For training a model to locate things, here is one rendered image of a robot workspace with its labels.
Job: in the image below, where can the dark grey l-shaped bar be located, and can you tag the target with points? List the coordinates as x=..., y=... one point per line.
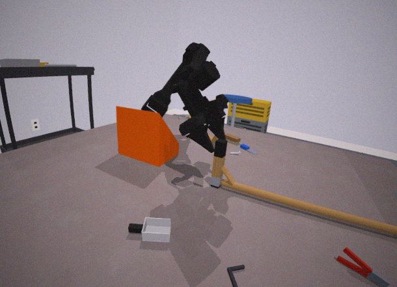
x=231, y=275

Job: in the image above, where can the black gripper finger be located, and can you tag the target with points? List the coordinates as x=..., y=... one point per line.
x=201, y=137
x=217, y=129

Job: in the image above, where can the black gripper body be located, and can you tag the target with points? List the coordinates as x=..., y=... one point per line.
x=197, y=119

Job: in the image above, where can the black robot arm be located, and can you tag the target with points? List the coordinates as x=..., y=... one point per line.
x=193, y=74

